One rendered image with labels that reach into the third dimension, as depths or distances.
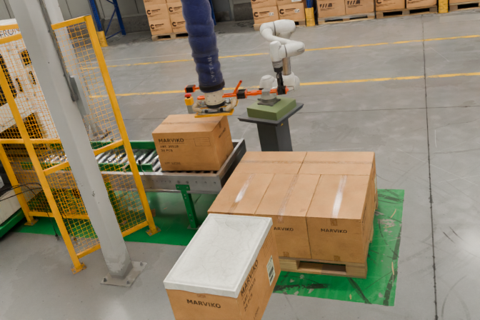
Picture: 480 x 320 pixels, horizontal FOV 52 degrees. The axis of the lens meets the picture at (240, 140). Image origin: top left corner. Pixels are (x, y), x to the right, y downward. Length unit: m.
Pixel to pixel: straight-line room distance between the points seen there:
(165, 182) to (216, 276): 2.14
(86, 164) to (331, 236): 1.91
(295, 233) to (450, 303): 1.15
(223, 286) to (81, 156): 1.78
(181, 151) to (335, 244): 1.64
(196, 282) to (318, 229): 1.41
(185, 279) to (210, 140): 1.98
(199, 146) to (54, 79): 1.44
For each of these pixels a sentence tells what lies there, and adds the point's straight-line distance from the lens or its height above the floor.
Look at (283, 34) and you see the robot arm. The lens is 4.60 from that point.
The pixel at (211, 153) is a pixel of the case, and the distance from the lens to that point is 4.42.
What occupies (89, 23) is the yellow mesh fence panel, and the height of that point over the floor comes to 2.03.
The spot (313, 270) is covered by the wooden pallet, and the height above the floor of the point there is 0.02.
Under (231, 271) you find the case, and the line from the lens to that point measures 2.58.
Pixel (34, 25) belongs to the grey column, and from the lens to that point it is 3.60.
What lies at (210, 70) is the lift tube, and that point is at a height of 1.48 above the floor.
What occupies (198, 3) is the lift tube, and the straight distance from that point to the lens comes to 4.03.
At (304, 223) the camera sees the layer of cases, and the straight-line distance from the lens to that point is 3.73.
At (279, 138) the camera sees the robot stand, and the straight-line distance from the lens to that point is 5.01.
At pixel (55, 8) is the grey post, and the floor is 1.87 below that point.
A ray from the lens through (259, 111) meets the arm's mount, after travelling 4.84.
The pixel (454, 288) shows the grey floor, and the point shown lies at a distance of 3.92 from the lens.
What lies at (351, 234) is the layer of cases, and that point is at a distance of 3.71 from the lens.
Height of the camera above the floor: 2.67
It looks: 25 degrees down
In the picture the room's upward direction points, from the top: 11 degrees counter-clockwise
